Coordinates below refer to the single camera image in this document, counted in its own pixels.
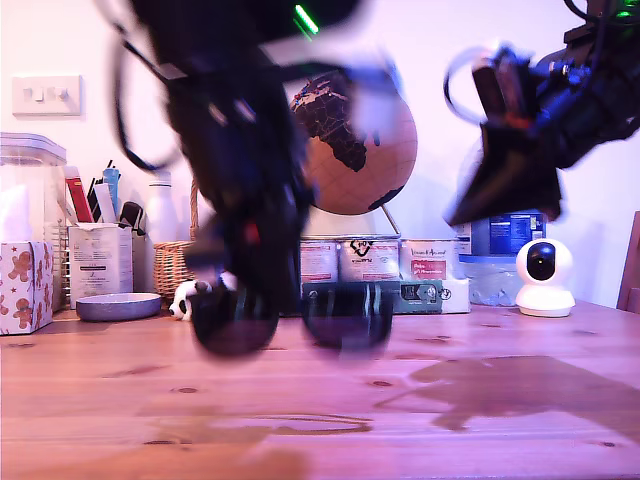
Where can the wooden chair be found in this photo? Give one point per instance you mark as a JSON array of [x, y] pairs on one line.
[[630, 270]]

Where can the clear plastic storage container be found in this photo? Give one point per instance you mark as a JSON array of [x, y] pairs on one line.
[[30, 160]]

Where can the printed cardboard can tray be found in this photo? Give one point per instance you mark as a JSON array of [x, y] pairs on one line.
[[430, 295]]

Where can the arm's grey camera box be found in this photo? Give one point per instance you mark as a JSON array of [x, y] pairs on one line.
[[372, 112]]

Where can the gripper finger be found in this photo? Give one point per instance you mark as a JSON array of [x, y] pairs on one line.
[[525, 185], [255, 270], [290, 240], [480, 150]]

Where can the panda plush toy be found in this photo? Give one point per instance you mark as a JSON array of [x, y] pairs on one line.
[[182, 305]]

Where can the white carton box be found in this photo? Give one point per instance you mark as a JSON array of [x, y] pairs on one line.
[[100, 265]]

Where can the black clip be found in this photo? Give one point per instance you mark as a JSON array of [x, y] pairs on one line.
[[131, 215]]

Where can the small white round camera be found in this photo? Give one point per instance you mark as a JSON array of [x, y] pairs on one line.
[[544, 295]]

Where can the white paper strip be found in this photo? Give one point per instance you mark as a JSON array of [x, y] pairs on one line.
[[104, 205]]

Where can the black pen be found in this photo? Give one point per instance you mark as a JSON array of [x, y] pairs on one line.
[[92, 195]]

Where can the red flat packet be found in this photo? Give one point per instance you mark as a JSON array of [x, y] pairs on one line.
[[77, 197]]

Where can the black sunglasses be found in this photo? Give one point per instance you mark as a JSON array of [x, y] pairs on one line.
[[345, 325]]

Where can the large clear water bottle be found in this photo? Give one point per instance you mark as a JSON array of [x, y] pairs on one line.
[[500, 280]]

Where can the cork globe on metal stand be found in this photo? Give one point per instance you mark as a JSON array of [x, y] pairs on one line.
[[380, 165]]

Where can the gingerbread print tissue box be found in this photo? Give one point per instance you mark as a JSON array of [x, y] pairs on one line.
[[22, 285]]

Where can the white light switch plate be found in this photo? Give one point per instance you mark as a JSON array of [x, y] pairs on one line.
[[45, 95]]

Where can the shallow grey bowl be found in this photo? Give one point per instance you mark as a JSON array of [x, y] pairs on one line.
[[117, 306]]

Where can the white metal bottle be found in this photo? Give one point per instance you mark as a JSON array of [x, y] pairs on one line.
[[160, 210]]

